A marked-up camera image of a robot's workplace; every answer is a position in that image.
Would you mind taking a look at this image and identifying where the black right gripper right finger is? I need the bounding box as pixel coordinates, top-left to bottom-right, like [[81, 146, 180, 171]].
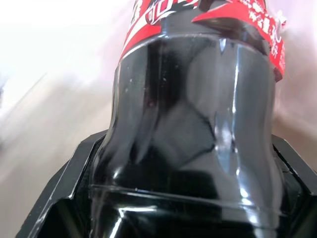
[[271, 135, 317, 238]]

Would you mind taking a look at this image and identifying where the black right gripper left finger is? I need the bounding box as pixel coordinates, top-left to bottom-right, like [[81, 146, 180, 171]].
[[15, 130, 117, 238]]

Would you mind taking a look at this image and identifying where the cola bottle with red label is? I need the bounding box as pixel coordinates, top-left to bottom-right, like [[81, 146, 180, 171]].
[[89, 0, 295, 238]]

